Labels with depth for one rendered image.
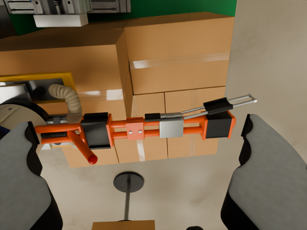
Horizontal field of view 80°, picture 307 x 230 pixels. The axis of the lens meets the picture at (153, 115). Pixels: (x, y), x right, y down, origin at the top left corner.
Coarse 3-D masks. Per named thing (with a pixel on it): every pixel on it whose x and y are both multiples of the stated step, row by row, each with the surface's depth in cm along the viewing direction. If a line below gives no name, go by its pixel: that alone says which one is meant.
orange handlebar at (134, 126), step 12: (120, 120) 53; (132, 120) 53; (144, 120) 53; (192, 120) 53; (48, 132) 53; (120, 132) 55; (132, 132) 53; (144, 132) 55; (156, 132) 55; (192, 132) 55
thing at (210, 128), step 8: (224, 112) 54; (208, 120) 52; (216, 120) 52; (224, 120) 52; (232, 120) 52; (208, 128) 53; (216, 128) 53; (224, 128) 53; (232, 128) 53; (208, 136) 55; (216, 136) 55; (224, 136) 55
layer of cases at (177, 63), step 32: (32, 32) 114; (64, 32) 99; (128, 32) 99; (160, 32) 100; (192, 32) 101; (224, 32) 102; (160, 64) 109; (192, 64) 110; (224, 64) 111; (160, 96) 120; (192, 96) 122; (128, 160) 149
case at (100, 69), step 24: (0, 48) 68; (24, 48) 66; (48, 48) 64; (72, 48) 64; (96, 48) 65; (120, 48) 75; (0, 72) 67; (24, 72) 68; (48, 72) 68; (72, 72) 69; (96, 72) 69; (120, 72) 71; (96, 96) 74; (120, 96) 75
